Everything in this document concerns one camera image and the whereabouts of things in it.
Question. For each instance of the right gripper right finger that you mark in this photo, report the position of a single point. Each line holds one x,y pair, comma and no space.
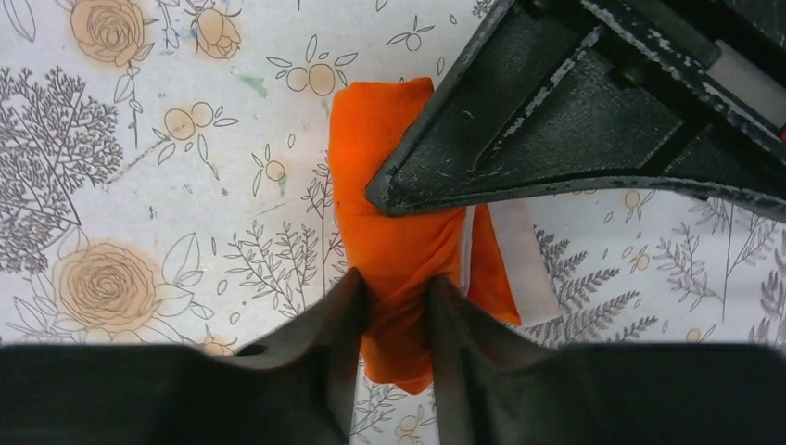
476,362

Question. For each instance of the floral tablecloth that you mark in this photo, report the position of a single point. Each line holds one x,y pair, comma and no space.
166,199

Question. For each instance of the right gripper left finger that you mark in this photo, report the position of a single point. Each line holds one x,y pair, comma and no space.
297,384

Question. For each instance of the orange underwear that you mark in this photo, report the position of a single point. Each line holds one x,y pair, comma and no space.
489,251

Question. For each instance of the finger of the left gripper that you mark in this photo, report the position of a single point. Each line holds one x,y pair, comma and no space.
550,97

